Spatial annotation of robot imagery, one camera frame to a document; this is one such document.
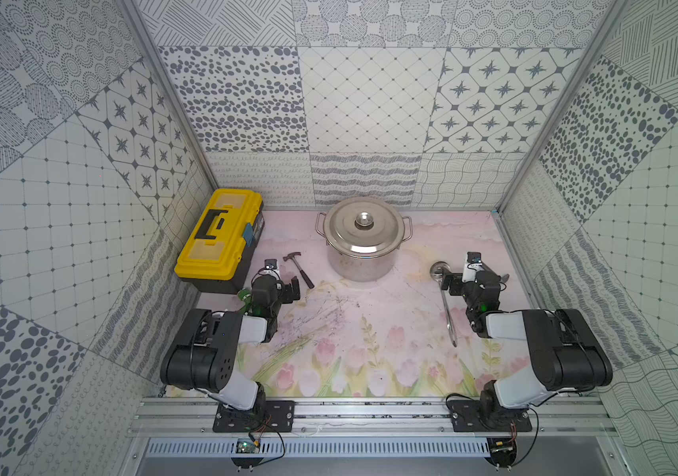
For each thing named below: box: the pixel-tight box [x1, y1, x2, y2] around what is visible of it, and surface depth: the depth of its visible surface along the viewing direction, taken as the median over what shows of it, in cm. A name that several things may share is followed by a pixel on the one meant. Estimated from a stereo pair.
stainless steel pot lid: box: [323, 196, 407, 255], surface depth 95 cm
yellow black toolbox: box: [174, 187, 265, 294], surface depth 92 cm
